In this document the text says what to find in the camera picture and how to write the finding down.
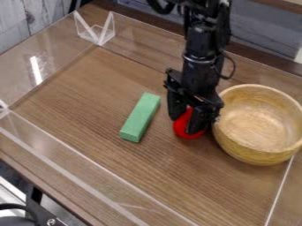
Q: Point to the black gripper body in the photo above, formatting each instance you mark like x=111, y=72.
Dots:
x=195, y=83

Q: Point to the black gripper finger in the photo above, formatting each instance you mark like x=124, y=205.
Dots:
x=175, y=105
x=200, y=117

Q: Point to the red plush strawberry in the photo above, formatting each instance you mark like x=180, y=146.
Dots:
x=179, y=126

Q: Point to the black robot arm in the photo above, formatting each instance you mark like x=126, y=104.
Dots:
x=207, y=29

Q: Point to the wooden bowl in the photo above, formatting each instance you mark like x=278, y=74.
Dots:
x=259, y=126

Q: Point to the green rectangular block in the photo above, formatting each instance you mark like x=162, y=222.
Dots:
x=139, y=118

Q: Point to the clear acrylic tray wall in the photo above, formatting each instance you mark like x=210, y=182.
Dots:
x=69, y=84

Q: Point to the black table leg bracket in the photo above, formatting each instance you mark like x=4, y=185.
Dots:
x=45, y=218

